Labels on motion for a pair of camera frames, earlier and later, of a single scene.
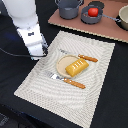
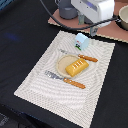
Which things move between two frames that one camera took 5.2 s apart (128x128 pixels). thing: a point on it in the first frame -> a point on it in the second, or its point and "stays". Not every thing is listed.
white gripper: x=34 y=41 -> x=94 y=11
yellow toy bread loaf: x=77 y=68 stays
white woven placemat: x=61 y=98 stays
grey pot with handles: x=69 y=9 stays
